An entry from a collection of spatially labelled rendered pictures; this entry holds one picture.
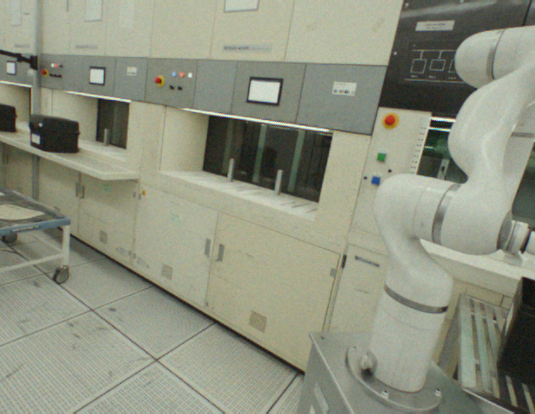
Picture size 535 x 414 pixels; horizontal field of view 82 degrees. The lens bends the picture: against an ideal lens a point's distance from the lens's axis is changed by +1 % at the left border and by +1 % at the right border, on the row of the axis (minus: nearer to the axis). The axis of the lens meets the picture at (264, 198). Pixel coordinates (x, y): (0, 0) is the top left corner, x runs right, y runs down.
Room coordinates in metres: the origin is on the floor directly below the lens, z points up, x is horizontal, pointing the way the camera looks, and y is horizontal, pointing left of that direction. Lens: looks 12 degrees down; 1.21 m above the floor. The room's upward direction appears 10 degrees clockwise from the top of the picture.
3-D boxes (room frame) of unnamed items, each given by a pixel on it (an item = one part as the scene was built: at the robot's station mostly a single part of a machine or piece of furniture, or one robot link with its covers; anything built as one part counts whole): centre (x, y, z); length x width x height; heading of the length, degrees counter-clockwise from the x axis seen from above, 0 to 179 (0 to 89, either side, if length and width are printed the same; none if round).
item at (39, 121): (2.46, 1.75, 0.93); 0.30 x 0.28 x 0.26; 56
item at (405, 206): (0.61, -0.31, 1.07); 0.19 x 0.12 x 0.24; 43
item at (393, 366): (0.59, -0.33, 0.85); 0.19 x 0.19 x 0.18
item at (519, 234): (0.81, -0.68, 1.06); 0.09 x 0.03 x 0.08; 141
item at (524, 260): (1.30, -1.08, 0.89); 0.22 x 0.21 x 0.04; 149
